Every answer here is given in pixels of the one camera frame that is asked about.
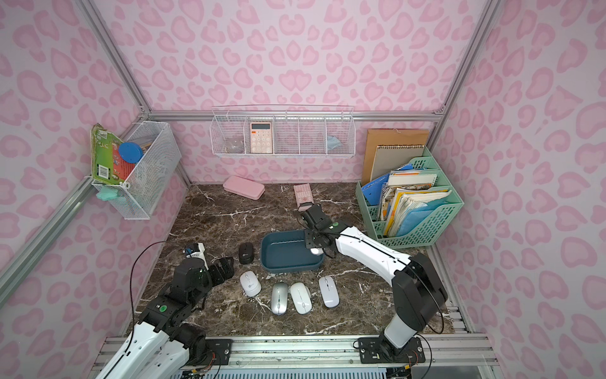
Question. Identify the aluminium front rail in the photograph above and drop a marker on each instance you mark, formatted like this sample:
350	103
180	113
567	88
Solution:
307	352

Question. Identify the white mesh side basket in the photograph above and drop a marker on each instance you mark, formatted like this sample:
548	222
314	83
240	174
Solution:
144	183

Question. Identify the light blue item in basket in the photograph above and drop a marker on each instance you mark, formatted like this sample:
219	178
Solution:
333	143

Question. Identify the stack of books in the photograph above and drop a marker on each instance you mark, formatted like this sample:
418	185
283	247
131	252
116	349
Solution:
406	196

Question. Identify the pink pencil case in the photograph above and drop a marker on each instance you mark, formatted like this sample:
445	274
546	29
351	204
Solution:
244	187

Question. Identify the pink calculator on table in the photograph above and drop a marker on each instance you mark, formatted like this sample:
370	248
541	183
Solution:
303	195

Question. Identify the brown clipboard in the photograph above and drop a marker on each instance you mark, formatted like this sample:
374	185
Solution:
391	137

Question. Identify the clear item in basket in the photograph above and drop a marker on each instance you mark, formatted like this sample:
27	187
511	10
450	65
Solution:
234	146

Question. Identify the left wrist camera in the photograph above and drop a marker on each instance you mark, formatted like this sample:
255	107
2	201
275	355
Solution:
196	250

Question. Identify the white slim mouse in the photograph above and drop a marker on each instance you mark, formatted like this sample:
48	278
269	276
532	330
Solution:
301	297

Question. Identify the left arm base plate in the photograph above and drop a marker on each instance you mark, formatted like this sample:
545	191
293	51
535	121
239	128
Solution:
206	352

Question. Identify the black mouse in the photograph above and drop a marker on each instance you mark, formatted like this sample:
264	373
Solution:
246	253

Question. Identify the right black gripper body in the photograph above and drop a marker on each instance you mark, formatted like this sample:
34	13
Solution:
312	238

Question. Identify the silver grey mouse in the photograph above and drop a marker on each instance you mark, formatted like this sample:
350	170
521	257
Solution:
279	298

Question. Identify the white round mouse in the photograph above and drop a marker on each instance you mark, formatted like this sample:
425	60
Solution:
250	284

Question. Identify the mint green cloth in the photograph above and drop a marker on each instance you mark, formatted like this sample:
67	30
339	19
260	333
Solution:
112	194

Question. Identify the green file organizer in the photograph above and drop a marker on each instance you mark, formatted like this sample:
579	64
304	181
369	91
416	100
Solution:
430	227

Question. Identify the blue folder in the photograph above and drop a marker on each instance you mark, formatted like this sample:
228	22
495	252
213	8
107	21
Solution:
372	191

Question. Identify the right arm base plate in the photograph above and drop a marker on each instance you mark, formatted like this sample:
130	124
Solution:
375	350

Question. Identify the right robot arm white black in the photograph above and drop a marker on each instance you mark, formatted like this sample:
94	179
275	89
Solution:
418	292

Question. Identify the green packaged card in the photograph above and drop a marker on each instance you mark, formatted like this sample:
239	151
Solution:
105	155

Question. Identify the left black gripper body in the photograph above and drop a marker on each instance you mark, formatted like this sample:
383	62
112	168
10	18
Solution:
216	272

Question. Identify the white wire wall basket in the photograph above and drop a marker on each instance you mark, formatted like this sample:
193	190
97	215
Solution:
297	131

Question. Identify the blue round disc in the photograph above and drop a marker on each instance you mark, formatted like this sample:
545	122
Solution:
130	153

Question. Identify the pink calculator in basket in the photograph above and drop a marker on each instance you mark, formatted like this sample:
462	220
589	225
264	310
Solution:
261	137

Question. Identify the dark teal storage box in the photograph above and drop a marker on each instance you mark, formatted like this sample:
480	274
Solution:
286	252

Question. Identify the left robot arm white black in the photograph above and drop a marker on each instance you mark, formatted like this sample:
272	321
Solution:
162	343

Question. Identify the spiral sketch pad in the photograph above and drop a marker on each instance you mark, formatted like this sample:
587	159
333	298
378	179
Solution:
390	157

